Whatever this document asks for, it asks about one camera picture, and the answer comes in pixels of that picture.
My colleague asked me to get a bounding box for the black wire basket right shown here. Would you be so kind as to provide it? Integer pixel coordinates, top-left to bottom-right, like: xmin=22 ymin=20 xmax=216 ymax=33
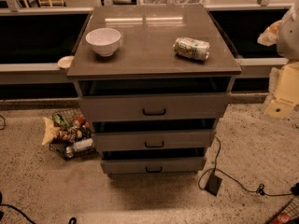
xmin=266 ymin=196 xmax=299 ymax=224

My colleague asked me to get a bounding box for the black cable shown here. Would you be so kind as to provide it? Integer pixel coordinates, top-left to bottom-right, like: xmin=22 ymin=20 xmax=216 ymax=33
xmin=0 ymin=191 xmax=78 ymax=224
xmin=197 ymin=135 xmax=299 ymax=198

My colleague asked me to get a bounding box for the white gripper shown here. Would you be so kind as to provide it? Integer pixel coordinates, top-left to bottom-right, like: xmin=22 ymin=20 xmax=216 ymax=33
xmin=263 ymin=61 xmax=299 ymax=119

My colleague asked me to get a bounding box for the green snack packet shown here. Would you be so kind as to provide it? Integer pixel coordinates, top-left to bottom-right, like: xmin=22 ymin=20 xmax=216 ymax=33
xmin=52 ymin=113 xmax=68 ymax=128

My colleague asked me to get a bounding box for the black wire basket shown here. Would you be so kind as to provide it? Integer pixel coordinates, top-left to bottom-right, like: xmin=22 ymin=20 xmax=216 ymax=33
xmin=50 ymin=108 xmax=96 ymax=160
xmin=266 ymin=196 xmax=299 ymax=224

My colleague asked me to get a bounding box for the grey drawer cabinet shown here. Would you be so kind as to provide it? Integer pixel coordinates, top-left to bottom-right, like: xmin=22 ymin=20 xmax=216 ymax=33
xmin=67 ymin=5 xmax=241 ymax=163

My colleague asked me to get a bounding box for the grey bottom drawer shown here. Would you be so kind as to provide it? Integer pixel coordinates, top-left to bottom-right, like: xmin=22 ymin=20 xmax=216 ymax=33
xmin=101 ymin=157 xmax=206 ymax=175

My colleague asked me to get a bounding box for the black wire basket left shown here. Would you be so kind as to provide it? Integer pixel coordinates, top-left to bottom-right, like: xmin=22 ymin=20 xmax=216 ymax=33
xmin=50 ymin=108 xmax=96 ymax=160

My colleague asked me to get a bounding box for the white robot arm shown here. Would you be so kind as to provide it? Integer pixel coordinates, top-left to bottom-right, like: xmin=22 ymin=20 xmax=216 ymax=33
xmin=257 ymin=1 xmax=299 ymax=119

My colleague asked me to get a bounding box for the grey middle drawer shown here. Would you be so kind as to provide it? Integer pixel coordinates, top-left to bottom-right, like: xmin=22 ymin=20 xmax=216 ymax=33
xmin=92 ymin=130 xmax=216 ymax=151

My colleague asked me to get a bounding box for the clear plastic bottle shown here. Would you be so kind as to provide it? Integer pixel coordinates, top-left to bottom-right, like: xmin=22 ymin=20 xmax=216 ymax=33
xmin=65 ymin=138 xmax=93 ymax=158

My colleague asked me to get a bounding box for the black cable left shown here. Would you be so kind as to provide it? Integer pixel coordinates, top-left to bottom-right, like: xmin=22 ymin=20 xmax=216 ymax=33
xmin=0 ymin=191 xmax=78 ymax=224

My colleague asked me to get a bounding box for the crushed green white can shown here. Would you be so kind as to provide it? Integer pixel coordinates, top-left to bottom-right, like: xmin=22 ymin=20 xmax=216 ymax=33
xmin=173 ymin=37 xmax=210 ymax=61

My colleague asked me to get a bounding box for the black floor box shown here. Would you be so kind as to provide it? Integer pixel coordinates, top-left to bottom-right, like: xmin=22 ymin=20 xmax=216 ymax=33
xmin=205 ymin=172 xmax=222 ymax=196

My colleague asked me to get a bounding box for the grey drawer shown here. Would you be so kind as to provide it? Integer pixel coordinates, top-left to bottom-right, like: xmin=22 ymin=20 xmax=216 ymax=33
xmin=78 ymin=93 xmax=229 ymax=122
xmin=92 ymin=130 xmax=216 ymax=151
xmin=101 ymin=157 xmax=206 ymax=175

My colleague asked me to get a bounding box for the metal railing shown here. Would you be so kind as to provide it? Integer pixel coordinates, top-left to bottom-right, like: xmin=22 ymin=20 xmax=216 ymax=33
xmin=0 ymin=0 xmax=297 ymax=84

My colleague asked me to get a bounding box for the black cable right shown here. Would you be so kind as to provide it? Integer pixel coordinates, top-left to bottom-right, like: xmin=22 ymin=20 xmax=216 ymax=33
xmin=197 ymin=135 xmax=299 ymax=198

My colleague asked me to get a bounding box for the small white dish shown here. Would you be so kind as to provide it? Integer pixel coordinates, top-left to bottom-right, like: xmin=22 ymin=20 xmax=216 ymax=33
xmin=57 ymin=56 xmax=74 ymax=69

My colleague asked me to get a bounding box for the white ceramic bowl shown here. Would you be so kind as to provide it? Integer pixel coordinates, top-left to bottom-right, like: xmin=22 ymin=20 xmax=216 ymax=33
xmin=85 ymin=28 xmax=121 ymax=57

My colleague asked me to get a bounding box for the yellow chip bag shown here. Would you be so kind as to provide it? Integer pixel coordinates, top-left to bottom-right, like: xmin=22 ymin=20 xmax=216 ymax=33
xmin=42 ymin=117 xmax=60 ymax=146

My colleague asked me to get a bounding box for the grey top drawer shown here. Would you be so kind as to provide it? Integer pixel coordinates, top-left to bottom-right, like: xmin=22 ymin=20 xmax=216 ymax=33
xmin=78 ymin=93 xmax=229 ymax=122

